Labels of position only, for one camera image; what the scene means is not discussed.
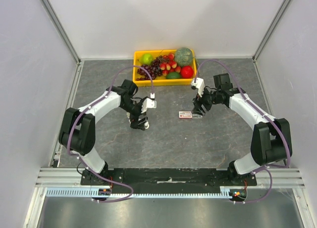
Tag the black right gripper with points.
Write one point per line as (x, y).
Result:
(198, 105)

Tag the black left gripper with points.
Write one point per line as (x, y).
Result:
(140, 104)

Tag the red white staple box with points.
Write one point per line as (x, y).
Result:
(188, 115)

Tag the green white stapler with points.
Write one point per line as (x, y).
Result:
(138, 122)

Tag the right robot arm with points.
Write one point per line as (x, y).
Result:
(271, 138)

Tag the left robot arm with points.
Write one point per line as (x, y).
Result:
(78, 129)

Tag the green lime fruit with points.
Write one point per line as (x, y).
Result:
(173, 75)

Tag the yellow plastic tray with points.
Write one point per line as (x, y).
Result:
(163, 81)

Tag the red strawberry cluster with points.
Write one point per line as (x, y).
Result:
(167, 64)

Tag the green netted melon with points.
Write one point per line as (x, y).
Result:
(183, 56)

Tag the dark purple grape bunch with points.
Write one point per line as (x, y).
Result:
(152, 69)

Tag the green pear fruit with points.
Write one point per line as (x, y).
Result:
(146, 59)

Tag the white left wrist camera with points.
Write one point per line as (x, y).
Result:
(150, 103)

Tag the grey slotted cable duct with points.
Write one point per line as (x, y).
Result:
(98, 193)

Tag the aluminium frame rail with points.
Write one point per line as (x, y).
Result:
(71, 177)

